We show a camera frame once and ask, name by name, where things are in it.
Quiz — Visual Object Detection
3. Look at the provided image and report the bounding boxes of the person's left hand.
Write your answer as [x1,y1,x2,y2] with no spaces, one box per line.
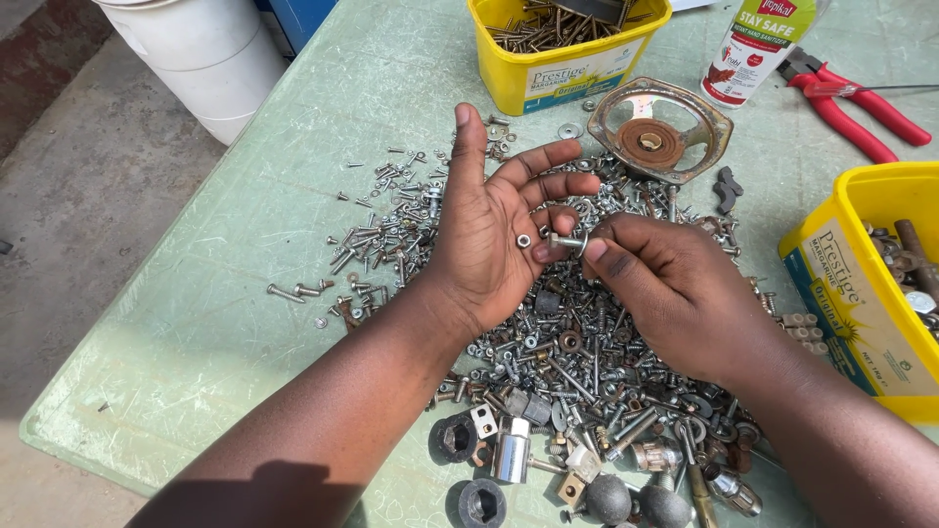
[422,103,602,339]

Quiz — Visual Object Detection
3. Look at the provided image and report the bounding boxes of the person's right hand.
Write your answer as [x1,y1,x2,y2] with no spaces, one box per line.
[581,213,787,391]

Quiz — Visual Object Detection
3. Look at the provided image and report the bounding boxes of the silver bolt with washer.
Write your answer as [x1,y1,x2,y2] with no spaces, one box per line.
[548,230,589,258]

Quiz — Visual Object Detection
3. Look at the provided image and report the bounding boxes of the scattered small silver screws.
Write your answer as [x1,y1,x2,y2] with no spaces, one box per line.
[266,113,514,332]

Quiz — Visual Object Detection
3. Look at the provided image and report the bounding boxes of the pile of mixed screws bolts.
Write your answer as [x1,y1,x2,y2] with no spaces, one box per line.
[429,150,779,528]

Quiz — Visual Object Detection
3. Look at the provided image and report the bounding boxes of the black curved metal pieces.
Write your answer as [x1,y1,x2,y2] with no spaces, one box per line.
[713,166,745,217]

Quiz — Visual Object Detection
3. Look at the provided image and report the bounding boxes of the beige terminal block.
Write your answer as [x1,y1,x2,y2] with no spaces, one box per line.
[780,311,830,357]

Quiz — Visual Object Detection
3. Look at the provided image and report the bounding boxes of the knurled brass fitting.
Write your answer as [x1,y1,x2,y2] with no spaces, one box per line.
[631,439,685,475]

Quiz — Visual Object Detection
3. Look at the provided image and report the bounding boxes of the yellow tub of rusty hardware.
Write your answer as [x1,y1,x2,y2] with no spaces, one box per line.
[778,161,939,426]

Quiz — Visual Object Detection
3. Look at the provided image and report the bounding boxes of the yellow tub of brass screws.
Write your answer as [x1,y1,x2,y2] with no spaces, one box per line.
[467,0,673,117]

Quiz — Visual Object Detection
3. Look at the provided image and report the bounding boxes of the chrome threaded fitting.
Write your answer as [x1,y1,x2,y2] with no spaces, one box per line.
[703,462,764,519]

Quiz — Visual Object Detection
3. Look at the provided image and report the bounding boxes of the brass rod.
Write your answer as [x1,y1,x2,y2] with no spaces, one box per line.
[685,462,721,528]

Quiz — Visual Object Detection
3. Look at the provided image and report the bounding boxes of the grey round knob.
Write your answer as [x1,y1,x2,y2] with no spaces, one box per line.
[639,484,695,528]
[585,474,632,526]

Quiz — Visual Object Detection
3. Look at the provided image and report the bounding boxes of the heap of brass wood screws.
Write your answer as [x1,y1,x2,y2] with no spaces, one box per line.
[484,0,657,54]

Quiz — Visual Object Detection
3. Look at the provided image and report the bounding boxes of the beige square block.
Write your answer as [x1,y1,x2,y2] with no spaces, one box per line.
[555,472,588,507]

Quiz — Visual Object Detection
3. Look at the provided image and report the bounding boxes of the chrome socket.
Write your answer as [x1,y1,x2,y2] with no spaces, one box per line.
[491,416,532,485]

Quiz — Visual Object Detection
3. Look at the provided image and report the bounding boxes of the heap of rusty bolts nuts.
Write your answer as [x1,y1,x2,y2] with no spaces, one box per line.
[862,219,939,343]

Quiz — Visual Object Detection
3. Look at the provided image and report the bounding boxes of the grey metal piece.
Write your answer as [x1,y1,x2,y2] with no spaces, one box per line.
[550,0,626,23]

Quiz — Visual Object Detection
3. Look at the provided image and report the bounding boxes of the white hand sanitizer bottle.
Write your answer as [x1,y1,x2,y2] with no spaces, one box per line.
[700,0,830,110]

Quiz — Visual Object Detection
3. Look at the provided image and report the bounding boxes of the blue container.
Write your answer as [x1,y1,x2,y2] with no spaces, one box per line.
[253,0,338,57]

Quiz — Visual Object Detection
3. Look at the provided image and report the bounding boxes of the white plastic bucket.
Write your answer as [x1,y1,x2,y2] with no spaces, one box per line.
[91,0,289,146]

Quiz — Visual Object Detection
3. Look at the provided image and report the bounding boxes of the rusty speaker frame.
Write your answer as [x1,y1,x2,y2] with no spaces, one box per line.
[587,76,735,186]

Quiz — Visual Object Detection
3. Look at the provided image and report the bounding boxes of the white square bracket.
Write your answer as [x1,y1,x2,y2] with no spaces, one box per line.
[469,402,500,440]

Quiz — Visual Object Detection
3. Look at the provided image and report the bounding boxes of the black rubber ring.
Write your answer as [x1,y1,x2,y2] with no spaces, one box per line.
[428,414,480,465]
[458,479,508,528]

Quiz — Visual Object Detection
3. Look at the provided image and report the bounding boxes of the red-handled pliers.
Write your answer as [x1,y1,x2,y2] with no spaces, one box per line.
[776,47,933,164]

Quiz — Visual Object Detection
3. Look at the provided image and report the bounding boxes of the red clear-handled screwdriver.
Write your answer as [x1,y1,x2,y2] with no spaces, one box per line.
[803,81,939,100]

